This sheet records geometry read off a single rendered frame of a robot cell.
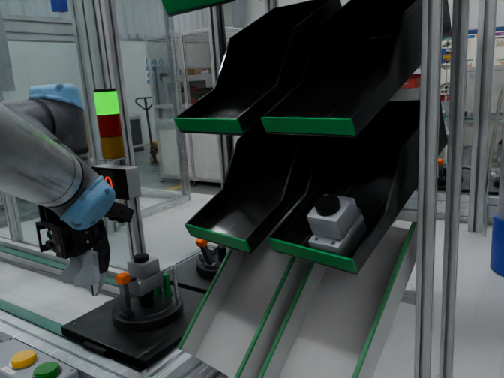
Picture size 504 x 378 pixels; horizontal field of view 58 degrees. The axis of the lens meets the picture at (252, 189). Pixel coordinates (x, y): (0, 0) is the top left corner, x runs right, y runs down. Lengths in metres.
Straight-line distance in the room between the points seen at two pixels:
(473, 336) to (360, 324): 0.48
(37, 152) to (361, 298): 0.46
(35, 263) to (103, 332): 0.57
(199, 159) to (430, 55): 5.84
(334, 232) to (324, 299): 0.19
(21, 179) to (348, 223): 0.36
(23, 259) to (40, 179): 1.01
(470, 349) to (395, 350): 0.15
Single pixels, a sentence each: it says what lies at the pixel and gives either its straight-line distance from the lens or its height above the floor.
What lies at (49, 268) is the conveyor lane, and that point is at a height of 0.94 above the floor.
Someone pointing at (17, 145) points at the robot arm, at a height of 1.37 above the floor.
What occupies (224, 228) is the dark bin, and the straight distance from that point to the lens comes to 0.68.
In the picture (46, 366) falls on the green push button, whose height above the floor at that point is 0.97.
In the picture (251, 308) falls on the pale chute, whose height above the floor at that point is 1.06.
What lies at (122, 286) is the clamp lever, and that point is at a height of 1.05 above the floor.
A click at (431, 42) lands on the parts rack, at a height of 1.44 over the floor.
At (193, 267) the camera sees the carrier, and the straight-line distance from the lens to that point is 1.16.
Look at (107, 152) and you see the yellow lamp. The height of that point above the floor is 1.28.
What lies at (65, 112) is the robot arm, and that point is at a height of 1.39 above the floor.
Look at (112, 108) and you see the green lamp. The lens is 1.07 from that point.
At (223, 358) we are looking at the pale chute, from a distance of 0.75.
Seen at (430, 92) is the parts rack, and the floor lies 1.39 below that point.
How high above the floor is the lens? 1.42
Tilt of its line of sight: 14 degrees down
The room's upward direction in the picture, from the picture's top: 4 degrees counter-clockwise
